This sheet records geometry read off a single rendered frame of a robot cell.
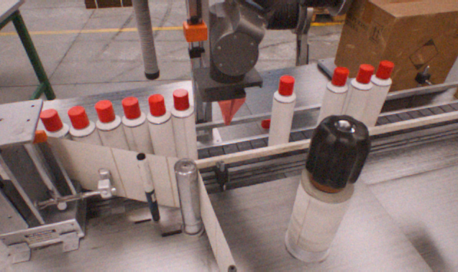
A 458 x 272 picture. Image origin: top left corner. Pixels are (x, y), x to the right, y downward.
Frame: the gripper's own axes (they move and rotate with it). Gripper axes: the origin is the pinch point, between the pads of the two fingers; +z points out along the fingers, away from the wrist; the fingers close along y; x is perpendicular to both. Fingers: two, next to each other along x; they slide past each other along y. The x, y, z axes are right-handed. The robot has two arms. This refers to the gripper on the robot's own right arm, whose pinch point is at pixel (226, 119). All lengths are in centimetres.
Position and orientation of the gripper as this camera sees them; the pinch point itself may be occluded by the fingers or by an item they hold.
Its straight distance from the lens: 57.2
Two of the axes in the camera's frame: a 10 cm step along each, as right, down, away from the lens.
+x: -2.6, -6.3, 7.3
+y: 9.7, -1.6, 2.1
